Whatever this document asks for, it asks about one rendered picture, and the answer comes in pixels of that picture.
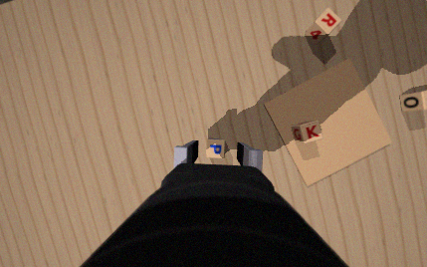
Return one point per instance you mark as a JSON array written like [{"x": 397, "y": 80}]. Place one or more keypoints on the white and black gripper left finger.
[{"x": 187, "y": 153}]

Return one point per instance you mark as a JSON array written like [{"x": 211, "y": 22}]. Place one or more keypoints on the tan square mat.
[{"x": 350, "y": 125}]

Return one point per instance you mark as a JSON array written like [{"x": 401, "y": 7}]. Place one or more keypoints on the beige letter block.
[
  {"x": 307, "y": 131},
  {"x": 323, "y": 26},
  {"x": 215, "y": 148},
  {"x": 416, "y": 101}
]

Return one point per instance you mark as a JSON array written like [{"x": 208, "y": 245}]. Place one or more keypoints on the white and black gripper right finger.
[{"x": 249, "y": 156}]

